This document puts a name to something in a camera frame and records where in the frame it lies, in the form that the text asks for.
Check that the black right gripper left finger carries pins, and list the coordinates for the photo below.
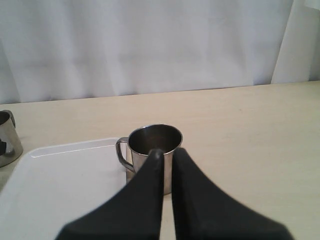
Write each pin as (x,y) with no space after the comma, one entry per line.
(134,213)

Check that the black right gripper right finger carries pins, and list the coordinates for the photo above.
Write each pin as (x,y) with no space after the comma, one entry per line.
(202,211)

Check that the white plastic tray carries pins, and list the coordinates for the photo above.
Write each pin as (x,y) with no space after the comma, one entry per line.
(51,186)

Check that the steel mug with kibble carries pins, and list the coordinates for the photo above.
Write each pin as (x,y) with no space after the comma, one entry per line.
(10,145)

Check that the white backdrop curtain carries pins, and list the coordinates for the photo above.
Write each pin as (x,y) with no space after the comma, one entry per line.
(71,49)

